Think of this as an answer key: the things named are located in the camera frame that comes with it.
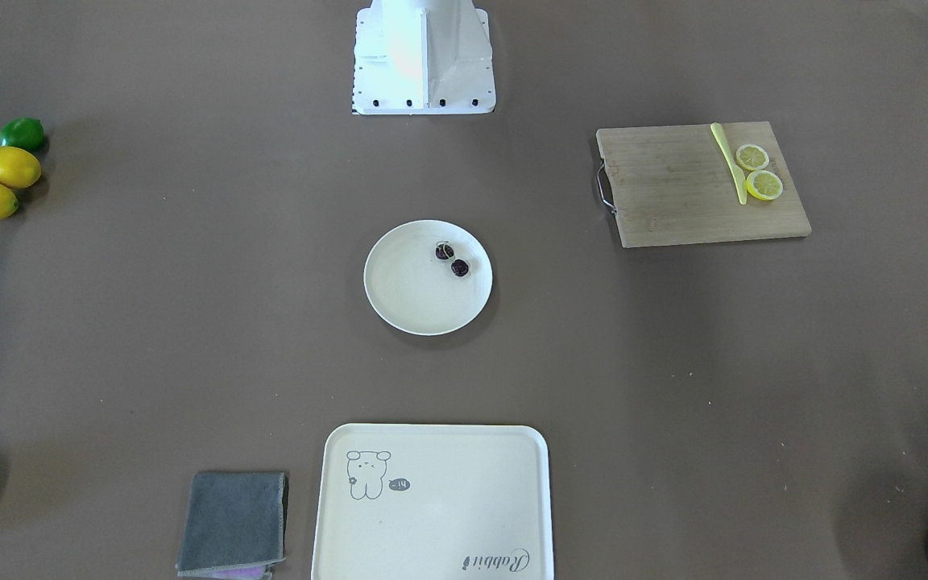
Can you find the cream round plate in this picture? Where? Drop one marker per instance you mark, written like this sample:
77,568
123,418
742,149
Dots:
415,292

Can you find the cream rabbit tray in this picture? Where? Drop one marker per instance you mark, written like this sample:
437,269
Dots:
434,502

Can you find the bamboo cutting board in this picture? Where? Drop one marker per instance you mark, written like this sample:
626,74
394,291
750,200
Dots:
671,186

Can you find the yellow plastic knife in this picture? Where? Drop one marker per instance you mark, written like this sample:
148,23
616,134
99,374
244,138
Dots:
737,174

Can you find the lemon slice upper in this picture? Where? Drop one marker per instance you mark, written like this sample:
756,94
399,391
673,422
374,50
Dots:
751,157

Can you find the lemon slice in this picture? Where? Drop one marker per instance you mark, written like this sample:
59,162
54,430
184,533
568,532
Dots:
764,185
751,157

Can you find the lemon slice lower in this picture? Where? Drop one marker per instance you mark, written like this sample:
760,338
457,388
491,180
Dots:
764,185

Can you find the grey folded cloth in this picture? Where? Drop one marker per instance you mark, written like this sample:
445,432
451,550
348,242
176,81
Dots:
234,525

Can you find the green lime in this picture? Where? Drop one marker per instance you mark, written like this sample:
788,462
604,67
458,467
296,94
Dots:
25,132

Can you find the yellow lemon far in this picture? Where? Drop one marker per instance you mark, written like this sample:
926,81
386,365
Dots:
19,169

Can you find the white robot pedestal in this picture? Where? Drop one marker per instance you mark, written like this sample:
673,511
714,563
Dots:
423,57

